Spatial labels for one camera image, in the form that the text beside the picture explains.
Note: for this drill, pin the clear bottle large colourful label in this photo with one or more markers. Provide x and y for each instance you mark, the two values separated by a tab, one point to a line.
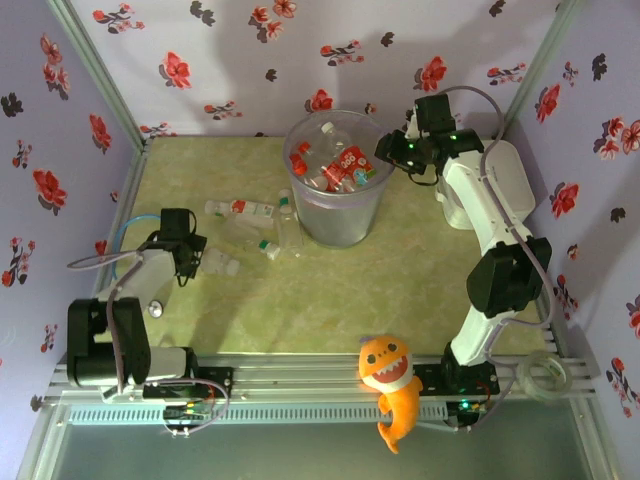
352	162

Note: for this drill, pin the clear bottle red white label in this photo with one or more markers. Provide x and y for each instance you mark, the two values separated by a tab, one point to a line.
245	206

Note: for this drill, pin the small bottle white cap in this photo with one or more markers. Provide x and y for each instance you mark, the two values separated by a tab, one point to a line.
328	129

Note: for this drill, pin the clear bottle green cap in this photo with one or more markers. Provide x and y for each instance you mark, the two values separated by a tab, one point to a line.
290	225
265	246

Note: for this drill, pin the clear bottle red cap label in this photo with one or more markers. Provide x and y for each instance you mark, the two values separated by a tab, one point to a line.
297	162
304	147
331	175

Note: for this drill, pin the translucent plastic bin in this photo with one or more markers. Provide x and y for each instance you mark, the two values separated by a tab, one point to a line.
340	225

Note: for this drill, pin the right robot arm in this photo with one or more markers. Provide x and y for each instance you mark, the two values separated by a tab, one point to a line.
480	200

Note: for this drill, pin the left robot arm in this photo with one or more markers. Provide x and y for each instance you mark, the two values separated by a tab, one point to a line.
107	340

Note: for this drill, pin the silver round knob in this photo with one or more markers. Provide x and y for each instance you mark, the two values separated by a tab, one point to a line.
156	309

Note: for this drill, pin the white lidded plastic box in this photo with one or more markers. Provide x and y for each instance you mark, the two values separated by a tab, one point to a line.
515	185

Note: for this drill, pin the orange shark plush toy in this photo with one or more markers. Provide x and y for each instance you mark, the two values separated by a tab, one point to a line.
387	370

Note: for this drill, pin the clear tape roll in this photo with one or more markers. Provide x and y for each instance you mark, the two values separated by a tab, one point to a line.
545	395

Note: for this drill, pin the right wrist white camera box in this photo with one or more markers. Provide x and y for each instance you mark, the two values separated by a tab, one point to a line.
412	125

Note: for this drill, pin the aluminium side rail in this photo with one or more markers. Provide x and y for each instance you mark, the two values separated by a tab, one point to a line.
131	185
557	340

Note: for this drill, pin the aluminium corner post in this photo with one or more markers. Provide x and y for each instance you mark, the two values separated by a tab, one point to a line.
537	70
99	70

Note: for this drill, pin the aluminium frame rails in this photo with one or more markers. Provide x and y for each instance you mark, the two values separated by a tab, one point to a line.
300	375

